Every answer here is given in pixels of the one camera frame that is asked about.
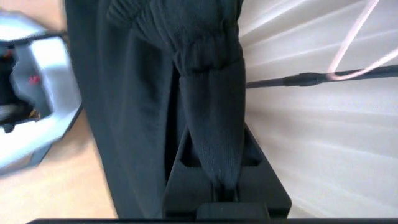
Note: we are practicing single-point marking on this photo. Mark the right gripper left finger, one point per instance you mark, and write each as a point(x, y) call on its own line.
point(183, 193)

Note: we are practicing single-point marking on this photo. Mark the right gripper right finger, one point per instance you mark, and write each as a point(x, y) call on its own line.
point(264, 186)

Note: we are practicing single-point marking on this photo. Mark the black garment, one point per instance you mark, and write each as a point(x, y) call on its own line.
point(140, 93)

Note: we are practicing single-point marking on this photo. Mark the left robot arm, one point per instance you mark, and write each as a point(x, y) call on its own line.
point(40, 53)

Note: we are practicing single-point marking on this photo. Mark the black clothes rack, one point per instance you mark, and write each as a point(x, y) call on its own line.
point(304, 79)

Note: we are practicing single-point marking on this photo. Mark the pink clothes hanger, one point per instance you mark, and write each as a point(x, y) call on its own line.
point(352, 34)

